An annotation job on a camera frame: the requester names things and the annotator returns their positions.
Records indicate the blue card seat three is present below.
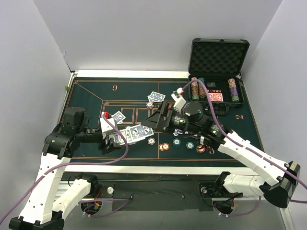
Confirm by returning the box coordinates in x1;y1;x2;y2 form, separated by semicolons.
173;129;183;136

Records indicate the blue backed card deck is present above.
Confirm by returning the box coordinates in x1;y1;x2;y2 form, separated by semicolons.
120;125;154;144

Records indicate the blue card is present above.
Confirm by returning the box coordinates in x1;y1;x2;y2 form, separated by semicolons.
148;91;157;101
156;92;165;102

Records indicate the red five chip stack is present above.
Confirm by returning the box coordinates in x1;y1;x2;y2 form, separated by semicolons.
159;143;170;151

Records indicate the blue card seat five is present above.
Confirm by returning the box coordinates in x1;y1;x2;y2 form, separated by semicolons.
112;111;126;124

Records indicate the red five chips seat three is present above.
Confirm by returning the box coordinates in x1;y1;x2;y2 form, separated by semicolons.
196;145;205;153

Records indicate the blue playing card box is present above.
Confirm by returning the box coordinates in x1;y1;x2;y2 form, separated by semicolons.
113;133;125;145

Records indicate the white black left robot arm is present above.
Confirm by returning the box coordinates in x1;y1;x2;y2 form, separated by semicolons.
9;107;117;230

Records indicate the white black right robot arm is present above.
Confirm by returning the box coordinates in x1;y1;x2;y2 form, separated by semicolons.
142;102;301;208

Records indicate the green chip stack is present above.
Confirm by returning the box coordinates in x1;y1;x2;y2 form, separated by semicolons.
173;138;181;146

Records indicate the brown chip row in case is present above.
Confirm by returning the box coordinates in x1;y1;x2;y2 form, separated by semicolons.
191;77;199;101

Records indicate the dark green poker mat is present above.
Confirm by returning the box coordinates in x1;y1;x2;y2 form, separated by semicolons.
66;77;262;167

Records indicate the green brown chip row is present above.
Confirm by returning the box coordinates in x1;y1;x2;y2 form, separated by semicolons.
198;78;206;99

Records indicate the red card deck in case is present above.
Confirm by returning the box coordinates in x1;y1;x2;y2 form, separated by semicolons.
209;93;224;102

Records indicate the purple brown chip row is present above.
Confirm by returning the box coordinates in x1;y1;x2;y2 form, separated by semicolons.
228;79;239;103

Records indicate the black poker chip case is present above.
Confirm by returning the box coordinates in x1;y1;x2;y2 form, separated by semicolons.
188;38;250;116

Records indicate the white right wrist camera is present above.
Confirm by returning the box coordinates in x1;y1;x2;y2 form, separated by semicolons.
171;88;186;113

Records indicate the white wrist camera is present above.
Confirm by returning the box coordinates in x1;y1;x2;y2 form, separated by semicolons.
100;112;117;139
171;88;186;113

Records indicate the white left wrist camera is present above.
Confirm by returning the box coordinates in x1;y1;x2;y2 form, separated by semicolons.
100;112;117;139

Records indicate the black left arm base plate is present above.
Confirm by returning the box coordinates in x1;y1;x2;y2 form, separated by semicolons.
84;180;115;199

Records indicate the aluminium mounting rail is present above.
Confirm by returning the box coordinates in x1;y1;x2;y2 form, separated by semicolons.
54;178;269;201

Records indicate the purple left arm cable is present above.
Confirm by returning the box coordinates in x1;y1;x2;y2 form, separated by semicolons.
0;117;132;223

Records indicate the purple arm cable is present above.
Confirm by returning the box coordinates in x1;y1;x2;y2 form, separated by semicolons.
0;117;132;223
181;80;307;218

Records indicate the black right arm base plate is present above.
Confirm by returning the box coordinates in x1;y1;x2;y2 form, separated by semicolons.
198;181;243;198

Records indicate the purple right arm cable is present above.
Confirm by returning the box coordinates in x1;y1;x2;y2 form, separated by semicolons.
181;80;307;218

